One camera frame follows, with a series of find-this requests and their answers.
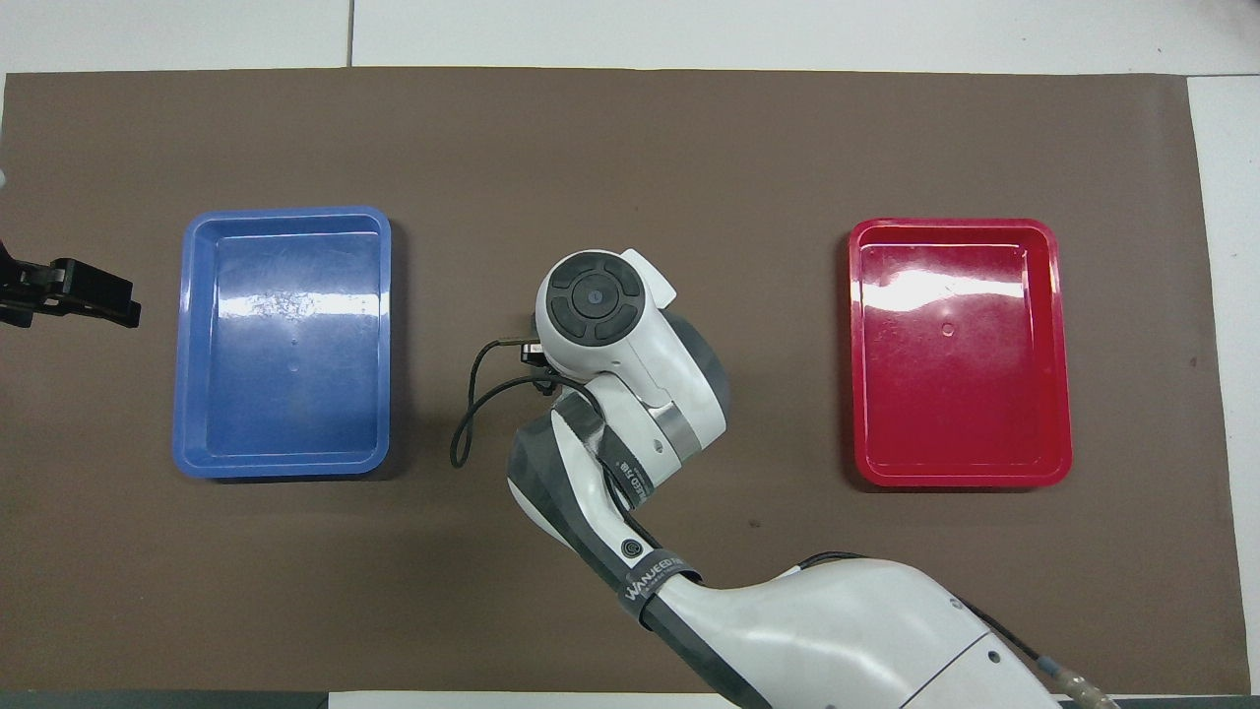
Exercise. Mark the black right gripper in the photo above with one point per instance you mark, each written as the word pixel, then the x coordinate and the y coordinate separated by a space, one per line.
pixel 534 356

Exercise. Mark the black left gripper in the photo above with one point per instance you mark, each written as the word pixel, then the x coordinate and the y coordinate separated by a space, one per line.
pixel 25 284

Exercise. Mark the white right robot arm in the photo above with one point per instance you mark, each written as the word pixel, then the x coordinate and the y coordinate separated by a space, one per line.
pixel 630 354

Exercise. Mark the brown table mat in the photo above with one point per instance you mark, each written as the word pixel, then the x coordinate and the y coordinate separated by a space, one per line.
pixel 630 148

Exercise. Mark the blue plastic tray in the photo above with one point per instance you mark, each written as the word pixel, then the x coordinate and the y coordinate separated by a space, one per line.
pixel 285 394

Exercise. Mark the red plastic tray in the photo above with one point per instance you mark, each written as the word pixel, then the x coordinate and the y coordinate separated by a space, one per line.
pixel 960 394

